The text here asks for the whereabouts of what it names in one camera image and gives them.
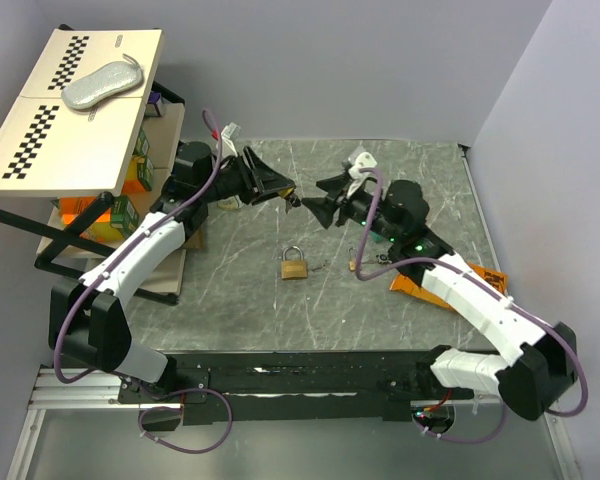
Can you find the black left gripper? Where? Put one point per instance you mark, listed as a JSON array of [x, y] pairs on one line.
[[270, 182]]

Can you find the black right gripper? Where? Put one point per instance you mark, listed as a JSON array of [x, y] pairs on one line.
[[323, 208]]

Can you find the yellow padlock keys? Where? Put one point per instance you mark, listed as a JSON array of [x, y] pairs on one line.
[[292, 202]]

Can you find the small brass padlock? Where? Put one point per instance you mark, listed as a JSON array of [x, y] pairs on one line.
[[352, 256]]

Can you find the large brass padlock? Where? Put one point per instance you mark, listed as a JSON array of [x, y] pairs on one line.
[[293, 264]]

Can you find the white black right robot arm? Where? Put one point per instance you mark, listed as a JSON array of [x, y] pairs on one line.
[[533, 364]]

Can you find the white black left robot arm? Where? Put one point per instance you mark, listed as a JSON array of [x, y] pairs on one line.
[[87, 315]]

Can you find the green orange juice carton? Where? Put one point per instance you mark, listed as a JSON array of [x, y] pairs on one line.
[[139, 176]]

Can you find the green tea box upper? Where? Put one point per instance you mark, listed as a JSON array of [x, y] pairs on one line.
[[141, 144]]

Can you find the purple white small box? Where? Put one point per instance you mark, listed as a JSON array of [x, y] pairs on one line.
[[155, 106]]

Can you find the green yellow tea box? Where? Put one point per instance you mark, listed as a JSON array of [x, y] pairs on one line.
[[116, 224]]

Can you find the silver glitter pouch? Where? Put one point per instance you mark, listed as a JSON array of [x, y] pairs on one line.
[[107, 81]]

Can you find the checkerboard calibration board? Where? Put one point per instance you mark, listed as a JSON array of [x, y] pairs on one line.
[[49, 150]]

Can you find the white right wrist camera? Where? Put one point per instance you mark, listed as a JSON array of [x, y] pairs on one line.
[[355, 164]]

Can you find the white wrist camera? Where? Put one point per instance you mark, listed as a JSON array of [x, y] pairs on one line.
[[355, 164], [225, 140]]

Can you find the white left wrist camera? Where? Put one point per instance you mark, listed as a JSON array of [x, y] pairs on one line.
[[225, 140]]

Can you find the black frame beige shelf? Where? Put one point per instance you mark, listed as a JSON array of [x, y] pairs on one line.
[[61, 235]]

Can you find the aluminium rail frame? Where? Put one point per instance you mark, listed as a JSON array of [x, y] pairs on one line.
[[532, 363]]

